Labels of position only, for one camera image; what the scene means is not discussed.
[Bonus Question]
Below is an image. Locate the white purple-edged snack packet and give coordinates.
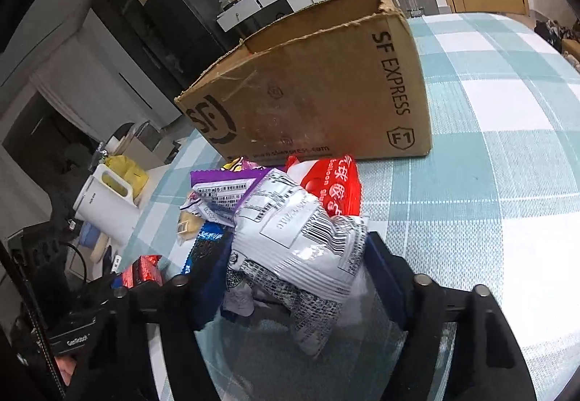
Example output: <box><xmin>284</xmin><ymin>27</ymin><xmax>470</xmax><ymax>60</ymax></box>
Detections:
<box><xmin>181</xmin><ymin>168</ymin><xmax>273</xmax><ymax>227</ymax></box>

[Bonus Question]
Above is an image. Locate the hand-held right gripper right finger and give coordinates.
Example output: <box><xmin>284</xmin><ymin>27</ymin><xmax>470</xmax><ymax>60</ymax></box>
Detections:
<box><xmin>358</xmin><ymin>233</ymin><xmax>538</xmax><ymax>401</ymax></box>

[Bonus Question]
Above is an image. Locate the black tall cabinet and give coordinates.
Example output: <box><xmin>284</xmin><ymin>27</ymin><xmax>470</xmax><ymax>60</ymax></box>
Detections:
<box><xmin>93</xmin><ymin>0</ymin><xmax>183</xmax><ymax>85</ymax></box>

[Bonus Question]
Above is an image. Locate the blue cookie packet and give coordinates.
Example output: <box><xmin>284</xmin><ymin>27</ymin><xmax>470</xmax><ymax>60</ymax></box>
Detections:
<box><xmin>182</xmin><ymin>222</ymin><xmax>236</xmax><ymax>288</ymax></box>

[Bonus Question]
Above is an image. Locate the grey bin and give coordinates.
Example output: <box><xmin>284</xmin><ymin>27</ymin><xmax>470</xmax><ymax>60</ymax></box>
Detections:
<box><xmin>135</xmin><ymin>120</ymin><xmax>178</xmax><ymax>167</ymax></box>

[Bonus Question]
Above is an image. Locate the red snack packet dark label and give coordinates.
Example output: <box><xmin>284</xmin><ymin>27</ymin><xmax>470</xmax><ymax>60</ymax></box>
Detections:
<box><xmin>120</xmin><ymin>254</ymin><xmax>163</xmax><ymax>289</ymax></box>

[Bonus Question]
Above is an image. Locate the beige cracker packet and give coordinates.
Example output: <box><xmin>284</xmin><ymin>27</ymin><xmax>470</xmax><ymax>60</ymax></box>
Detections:
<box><xmin>177</xmin><ymin>210</ymin><xmax>207</xmax><ymax>245</ymax></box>

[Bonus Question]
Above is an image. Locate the large printed cardboard box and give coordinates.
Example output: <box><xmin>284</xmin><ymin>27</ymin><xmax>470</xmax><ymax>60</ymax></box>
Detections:
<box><xmin>174</xmin><ymin>0</ymin><xmax>432</xmax><ymax>163</ymax></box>

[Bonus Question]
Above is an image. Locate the white barcode snack packet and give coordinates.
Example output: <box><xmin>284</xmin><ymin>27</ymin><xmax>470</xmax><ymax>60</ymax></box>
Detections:
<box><xmin>224</xmin><ymin>169</ymin><xmax>369</xmax><ymax>357</ymax></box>

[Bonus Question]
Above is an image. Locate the person's left hand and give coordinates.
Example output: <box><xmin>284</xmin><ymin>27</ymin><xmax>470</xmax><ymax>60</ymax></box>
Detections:
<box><xmin>56</xmin><ymin>358</ymin><xmax>79</xmax><ymax>389</ymax></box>

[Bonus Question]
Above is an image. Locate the yellow plastic bag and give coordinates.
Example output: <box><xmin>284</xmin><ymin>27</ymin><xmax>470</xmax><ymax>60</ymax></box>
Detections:
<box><xmin>106</xmin><ymin>154</ymin><xmax>150</xmax><ymax>208</ymax></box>

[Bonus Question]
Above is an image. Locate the white electric kettle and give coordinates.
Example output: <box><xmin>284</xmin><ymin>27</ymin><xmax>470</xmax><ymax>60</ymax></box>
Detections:
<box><xmin>72</xmin><ymin>163</ymin><xmax>141</xmax><ymax>248</ymax></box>

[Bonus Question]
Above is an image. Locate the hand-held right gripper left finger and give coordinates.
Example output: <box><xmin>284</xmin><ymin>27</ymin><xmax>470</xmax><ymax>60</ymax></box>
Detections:
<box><xmin>68</xmin><ymin>276</ymin><xmax>227</xmax><ymax>401</ymax></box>

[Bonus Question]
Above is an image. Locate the grey refrigerator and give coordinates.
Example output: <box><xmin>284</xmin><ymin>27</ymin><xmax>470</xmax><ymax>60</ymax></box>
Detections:
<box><xmin>145</xmin><ymin>0</ymin><xmax>242</xmax><ymax>81</ymax></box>

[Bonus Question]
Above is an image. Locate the red white snack packet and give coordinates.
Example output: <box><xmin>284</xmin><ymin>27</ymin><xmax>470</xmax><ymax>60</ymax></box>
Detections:
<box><xmin>285</xmin><ymin>154</ymin><xmax>364</xmax><ymax>221</ymax></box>

